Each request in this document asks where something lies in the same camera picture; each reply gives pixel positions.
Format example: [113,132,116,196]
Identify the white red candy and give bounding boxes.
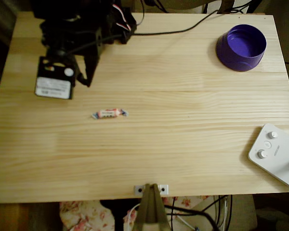
[91,108,130,120]

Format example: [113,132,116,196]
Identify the purple plastic bowl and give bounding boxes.
[215,24,268,73]

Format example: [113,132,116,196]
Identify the floral pink white cloth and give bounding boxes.
[59,195,211,231]

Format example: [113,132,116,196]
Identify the dark aluminium profile mast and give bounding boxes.
[134,183,171,231]

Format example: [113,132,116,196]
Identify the brown wooden furniture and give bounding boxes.
[0,203,24,231]

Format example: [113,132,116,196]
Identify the white lamp base with knobs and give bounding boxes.
[247,123,289,192]

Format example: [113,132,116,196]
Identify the black camera box white label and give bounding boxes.
[34,56,77,101]

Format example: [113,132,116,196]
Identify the white red servo wires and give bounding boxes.
[112,3,133,32]

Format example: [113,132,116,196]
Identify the black power cable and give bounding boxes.
[134,0,145,27]

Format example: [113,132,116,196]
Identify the black camera cable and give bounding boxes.
[67,0,257,55]

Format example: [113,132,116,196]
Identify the aluminium corner bracket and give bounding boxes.
[134,184,170,195]

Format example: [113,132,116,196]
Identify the white cable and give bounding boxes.
[123,203,142,226]
[177,215,196,231]

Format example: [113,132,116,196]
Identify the thick black cable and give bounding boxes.
[164,204,220,231]

